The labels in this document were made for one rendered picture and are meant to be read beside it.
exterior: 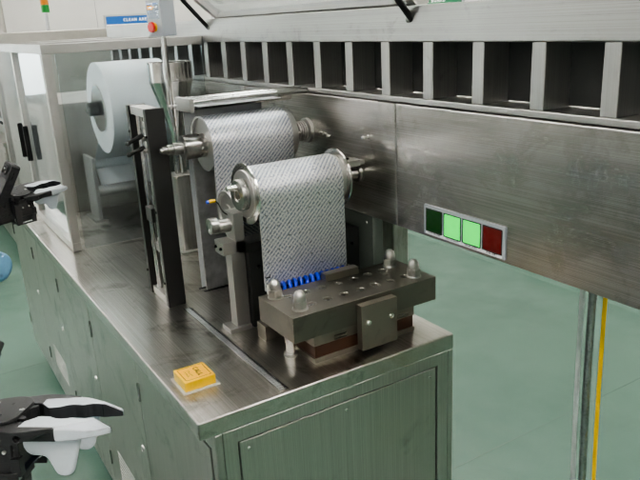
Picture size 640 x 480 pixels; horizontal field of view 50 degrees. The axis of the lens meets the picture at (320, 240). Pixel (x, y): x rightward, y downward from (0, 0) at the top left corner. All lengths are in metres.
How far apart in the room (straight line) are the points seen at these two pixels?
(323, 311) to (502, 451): 1.52
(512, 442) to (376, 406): 1.38
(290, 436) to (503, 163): 0.72
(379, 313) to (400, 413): 0.26
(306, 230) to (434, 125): 0.40
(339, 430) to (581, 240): 0.67
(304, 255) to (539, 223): 0.59
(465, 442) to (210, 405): 1.64
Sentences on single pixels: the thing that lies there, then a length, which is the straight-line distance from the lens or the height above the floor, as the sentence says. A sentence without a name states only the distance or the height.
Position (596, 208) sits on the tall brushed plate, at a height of 1.30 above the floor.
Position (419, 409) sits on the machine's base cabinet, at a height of 0.73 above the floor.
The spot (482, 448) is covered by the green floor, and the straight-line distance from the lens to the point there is 2.90.
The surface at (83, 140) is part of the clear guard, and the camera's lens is 2.51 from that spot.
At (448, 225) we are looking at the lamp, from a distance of 1.55.
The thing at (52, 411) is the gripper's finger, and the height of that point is 1.24.
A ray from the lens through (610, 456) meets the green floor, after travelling 2.96.
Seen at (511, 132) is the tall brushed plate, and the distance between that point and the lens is 1.39.
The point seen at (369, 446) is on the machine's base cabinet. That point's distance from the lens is 1.67.
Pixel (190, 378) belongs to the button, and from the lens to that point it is 1.51.
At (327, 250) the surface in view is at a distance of 1.72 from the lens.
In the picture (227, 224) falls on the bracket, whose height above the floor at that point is 1.18.
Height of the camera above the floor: 1.63
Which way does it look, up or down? 18 degrees down
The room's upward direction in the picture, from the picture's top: 3 degrees counter-clockwise
